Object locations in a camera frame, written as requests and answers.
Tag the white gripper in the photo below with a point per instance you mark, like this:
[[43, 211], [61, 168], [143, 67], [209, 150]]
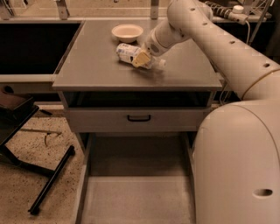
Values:
[[152, 46]]

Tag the blue label plastic bottle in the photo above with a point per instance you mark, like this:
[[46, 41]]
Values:
[[125, 53]]

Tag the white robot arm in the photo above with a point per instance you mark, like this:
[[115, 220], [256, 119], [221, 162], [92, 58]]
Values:
[[236, 152]]

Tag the grey drawer cabinet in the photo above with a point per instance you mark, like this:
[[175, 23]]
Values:
[[92, 76]]

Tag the open grey lower drawer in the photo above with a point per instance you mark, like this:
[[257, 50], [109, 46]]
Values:
[[135, 180]]

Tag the white ceramic bowl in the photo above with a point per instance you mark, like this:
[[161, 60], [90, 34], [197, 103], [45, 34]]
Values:
[[127, 33]]

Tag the white power strip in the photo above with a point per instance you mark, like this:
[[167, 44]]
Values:
[[234, 14]]

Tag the black drawer handle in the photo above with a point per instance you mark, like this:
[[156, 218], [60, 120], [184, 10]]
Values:
[[138, 118]]

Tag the grey metal rail frame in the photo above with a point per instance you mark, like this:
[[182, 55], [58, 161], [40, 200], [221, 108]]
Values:
[[60, 11]]

